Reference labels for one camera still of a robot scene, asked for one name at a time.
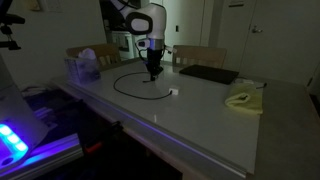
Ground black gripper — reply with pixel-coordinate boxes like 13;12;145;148
146;48;165;82

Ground black charger cable white plug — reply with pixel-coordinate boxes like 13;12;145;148
113;71;181;101

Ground white kitchen cabinet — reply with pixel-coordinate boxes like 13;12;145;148
111;30;148;61

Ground wooden chair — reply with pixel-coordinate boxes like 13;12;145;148
65;43;123;72
172;44;228;69

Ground black laptop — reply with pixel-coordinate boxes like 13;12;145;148
179;64;240;85

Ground white board mat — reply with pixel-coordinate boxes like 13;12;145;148
66;59;268;177

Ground white tissue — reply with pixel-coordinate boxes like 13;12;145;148
79;47;98;61

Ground marbled grey tissue box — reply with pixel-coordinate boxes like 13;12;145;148
64;55;102;86

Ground yellow cloth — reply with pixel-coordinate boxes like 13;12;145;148
224;83;264;116

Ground red clamp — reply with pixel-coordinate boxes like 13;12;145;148
83;141;103;155

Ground white room door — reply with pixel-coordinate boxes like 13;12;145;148
240;0;320;86

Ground blue lit white device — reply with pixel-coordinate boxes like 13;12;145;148
0;122;31;168

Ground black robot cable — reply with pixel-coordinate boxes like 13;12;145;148
134;45;150;65

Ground wall sign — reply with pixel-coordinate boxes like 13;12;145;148
228;0;245;8

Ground metal door handle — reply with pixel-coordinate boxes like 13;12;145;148
251;25;264;35

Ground aluminium frame rail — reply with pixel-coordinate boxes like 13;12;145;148
0;132;84;180

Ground black camera stand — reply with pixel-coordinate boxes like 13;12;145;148
0;12;26;51

